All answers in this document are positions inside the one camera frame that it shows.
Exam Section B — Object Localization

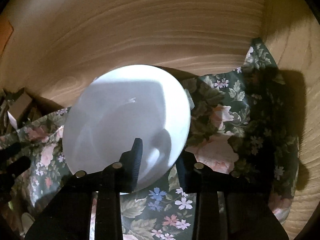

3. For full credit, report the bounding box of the white bowl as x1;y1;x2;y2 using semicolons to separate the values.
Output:
62;64;191;190

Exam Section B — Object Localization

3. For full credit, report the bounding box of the small white box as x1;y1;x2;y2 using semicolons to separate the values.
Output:
8;92;32;129

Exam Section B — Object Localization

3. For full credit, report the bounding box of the floral green tablecloth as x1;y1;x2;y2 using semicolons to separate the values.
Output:
1;38;299;239

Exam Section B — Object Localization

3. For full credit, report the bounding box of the orange sticky note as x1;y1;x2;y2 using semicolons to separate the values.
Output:
0;15;14;54

